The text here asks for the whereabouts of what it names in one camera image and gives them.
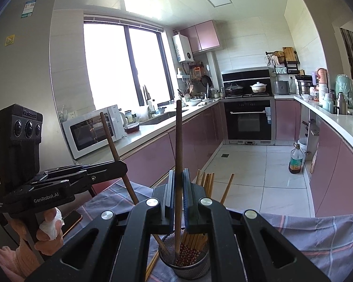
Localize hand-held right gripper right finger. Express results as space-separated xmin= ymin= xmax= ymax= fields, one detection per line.
xmin=182 ymin=168 xmax=331 ymax=282

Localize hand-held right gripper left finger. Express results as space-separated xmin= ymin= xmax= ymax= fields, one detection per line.
xmin=25 ymin=169 xmax=175 ymax=282

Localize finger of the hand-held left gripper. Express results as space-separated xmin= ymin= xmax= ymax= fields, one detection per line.
xmin=32 ymin=161 xmax=129 ymax=193
xmin=42 ymin=160 xmax=123 ymax=182

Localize bundle of bamboo chopsticks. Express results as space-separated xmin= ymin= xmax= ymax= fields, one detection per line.
xmin=175 ymin=169 xmax=236 ymax=268

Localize single dark brown chopstick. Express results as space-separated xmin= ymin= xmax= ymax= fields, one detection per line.
xmin=174 ymin=99 xmax=183 ymax=259
xmin=99 ymin=111 xmax=171 ymax=256

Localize black mesh utensil holder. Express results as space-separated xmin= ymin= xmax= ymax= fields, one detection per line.
xmin=158 ymin=231 xmax=211 ymax=281

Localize person's left forearm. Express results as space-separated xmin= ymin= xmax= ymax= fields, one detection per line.
xmin=0 ymin=235 xmax=44 ymax=282

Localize person's left hand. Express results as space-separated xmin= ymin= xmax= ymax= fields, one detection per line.
xmin=35 ymin=206 xmax=65 ymax=252

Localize white microwave oven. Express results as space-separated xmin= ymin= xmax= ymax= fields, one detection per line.
xmin=62 ymin=104 xmax=124 ymax=160

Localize pink base cabinet run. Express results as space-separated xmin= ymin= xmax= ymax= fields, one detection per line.
xmin=85 ymin=101 xmax=225 ymax=196
xmin=275 ymin=98 xmax=353 ymax=218

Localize smartphone with orange case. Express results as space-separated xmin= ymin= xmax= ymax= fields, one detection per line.
xmin=60 ymin=210 xmax=83 ymax=237

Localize white tissue wad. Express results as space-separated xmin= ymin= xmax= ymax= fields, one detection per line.
xmin=39 ymin=210 xmax=63 ymax=239

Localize kitchen sink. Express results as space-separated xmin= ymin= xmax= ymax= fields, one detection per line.
xmin=141 ymin=110 xmax=189 ymax=125

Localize grey refrigerator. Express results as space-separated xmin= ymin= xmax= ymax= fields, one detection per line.
xmin=0 ymin=0 xmax=89 ymax=235

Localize steel sink faucet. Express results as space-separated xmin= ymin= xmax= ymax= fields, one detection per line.
xmin=143 ymin=85 xmax=155 ymax=118

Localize built-in black oven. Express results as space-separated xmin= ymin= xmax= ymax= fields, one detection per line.
xmin=222 ymin=98 xmax=275 ymax=146

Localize large kitchen window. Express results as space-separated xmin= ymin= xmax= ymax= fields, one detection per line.
xmin=83 ymin=18 xmax=175 ymax=115

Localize plastic cooking oil bottle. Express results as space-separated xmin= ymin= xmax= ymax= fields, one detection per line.
xmin=288 ymin=142 xmax=305 ymax=174

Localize black pot with glass lid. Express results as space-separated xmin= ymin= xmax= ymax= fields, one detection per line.
xmin=224 ymin=83 xmax=244 ymax=95

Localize blue-grey plaid tablecloth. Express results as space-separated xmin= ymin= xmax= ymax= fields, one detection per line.
xmin=63 ymin=179 xmax=353 ymax=282

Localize white casserole pot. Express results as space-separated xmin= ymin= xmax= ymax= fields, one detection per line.
xmin=250 ymin=82 xmax=269 ymax=94

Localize black range hood panel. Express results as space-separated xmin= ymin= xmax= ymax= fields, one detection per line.
xmin=221 ymin=67 xmax=273 ymax=97

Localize silver countertop appliance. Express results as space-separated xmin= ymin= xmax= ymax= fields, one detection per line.
xmin=274 ymin=81 xmax=292 ymax=95

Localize steel steamer pot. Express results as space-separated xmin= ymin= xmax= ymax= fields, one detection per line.
xmin=296 ymin=76 xmax=315 ymax=94

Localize pale teal bottle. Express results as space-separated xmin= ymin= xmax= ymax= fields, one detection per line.
xmin=324 ymin=93 xmax=334 ymax=113

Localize wooden cutting board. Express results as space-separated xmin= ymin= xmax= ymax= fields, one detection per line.
xmin=282 ymin=46 xmax=296 ymax=63

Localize steel thermos flask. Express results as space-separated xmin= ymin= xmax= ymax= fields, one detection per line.
xmin=336 ymin=92 xmax=348 ymax=115

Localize pink kettle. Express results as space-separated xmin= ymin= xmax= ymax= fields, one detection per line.
xmin=316 ymin=68 xmax=330 ymax=86

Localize mint green appliance in plastic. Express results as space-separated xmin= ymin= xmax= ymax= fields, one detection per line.
xmin=335 ymin=75 xmax=353 ymax=112

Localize dark striped curtain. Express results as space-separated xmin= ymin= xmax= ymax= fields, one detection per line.
xmin=340 ymin=28 xmax=353 ymax=80

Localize white wall water heater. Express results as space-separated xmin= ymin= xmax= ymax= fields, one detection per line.
xmin=172 ymin=34 xmax=194 ymax=63

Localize pink wall cabinets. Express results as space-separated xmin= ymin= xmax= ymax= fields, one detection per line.
xmin=179 ymin=20 xmax=221 ymax=54

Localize black wall storage rack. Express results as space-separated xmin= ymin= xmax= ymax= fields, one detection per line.
xmin=265 ymin=51 xmax=301 ymax=75

